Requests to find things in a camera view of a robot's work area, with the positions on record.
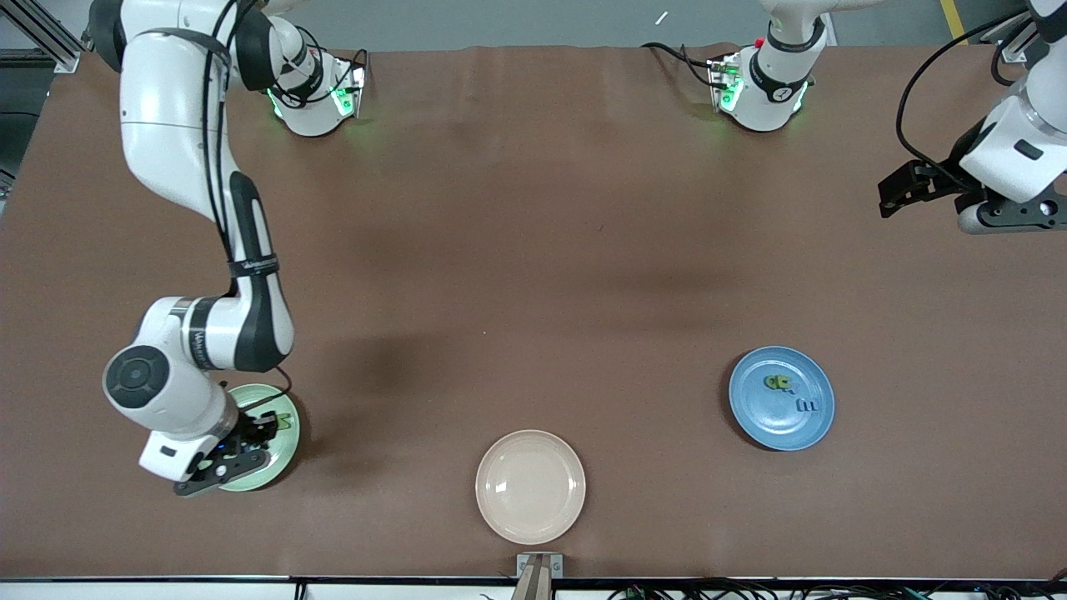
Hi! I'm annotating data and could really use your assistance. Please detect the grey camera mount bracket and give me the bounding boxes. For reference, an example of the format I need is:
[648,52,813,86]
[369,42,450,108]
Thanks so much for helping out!
[513,553,564,600]

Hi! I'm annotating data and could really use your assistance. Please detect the beige plate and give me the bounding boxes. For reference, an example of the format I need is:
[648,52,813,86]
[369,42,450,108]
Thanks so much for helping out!
[475,429,587,546]

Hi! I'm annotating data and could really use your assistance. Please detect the blue plate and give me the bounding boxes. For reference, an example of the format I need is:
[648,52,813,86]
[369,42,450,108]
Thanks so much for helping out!
[728,346,836,453]

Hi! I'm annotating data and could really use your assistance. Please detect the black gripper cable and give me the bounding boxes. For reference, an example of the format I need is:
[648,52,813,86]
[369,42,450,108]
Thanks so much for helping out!
[895,8,1034,172]
[196,0,294,413]

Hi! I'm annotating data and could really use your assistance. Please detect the black right arm base cable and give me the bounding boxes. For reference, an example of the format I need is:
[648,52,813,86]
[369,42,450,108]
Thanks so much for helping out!
[296,25,369,93]

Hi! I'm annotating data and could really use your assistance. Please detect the black tangled cables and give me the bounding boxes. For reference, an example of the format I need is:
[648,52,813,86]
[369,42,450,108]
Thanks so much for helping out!
[607,579,1067,600]

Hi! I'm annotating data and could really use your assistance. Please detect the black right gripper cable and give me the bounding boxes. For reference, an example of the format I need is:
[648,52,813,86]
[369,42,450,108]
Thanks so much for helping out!
[196,0,294,413]

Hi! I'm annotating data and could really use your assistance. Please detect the black arm base cable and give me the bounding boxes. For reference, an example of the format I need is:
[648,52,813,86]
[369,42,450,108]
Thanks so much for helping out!
[296,25,369,93]
[640,42,719,89]

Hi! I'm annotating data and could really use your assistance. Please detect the brown table mat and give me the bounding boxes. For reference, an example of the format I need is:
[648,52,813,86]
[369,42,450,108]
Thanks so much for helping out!
[0,42,1067,582]

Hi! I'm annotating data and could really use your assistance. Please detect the aluminium frame extrusion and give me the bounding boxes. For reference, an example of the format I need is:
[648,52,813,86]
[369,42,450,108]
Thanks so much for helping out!
[979,8,1034,63]
[0,0,84,74]

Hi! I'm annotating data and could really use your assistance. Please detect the light green plate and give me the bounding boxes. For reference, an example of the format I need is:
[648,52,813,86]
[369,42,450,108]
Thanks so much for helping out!
[218,383,301,493]

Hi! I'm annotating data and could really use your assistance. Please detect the black left arm base cable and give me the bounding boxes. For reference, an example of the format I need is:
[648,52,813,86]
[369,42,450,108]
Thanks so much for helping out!
[640,42,719,89]

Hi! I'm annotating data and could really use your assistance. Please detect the yellow floor tape strip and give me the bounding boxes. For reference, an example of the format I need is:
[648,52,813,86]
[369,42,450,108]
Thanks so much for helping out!
[940,0,969,47]

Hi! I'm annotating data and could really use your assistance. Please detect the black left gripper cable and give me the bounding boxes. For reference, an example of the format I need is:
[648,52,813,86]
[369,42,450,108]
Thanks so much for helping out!
[895,8,1034,172]

